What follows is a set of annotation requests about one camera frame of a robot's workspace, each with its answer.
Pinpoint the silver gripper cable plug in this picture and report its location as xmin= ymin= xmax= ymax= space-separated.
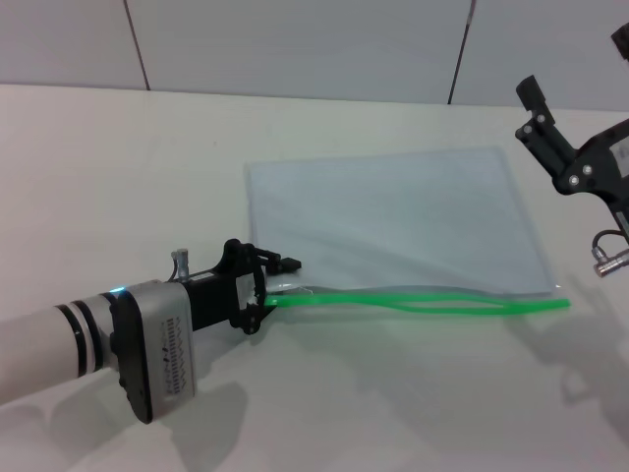
xmin=591 ymin=229 xmax=629 ymax=279
xmin=169 ymin=248 xmax=194 ymax=284

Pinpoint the clear green-zip document bag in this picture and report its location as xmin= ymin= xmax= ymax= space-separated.
xmin=244 ymin=145 xmax=575 ymax=316

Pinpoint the silver left gripper cable plug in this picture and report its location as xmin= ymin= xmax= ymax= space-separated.
xmin=169 ymin=248 xmax=194 ymax=284

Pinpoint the silver right gripper cable plug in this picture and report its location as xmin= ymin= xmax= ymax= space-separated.
xmin=591 ymin=229 xmax=629 ymax=279

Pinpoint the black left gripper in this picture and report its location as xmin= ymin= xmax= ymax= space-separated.
xmin=185 ymin=237 xmax=303 ymax=339

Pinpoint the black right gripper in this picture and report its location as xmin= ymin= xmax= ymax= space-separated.
xmin=514 ymin=28 xmax=629 ymax=237

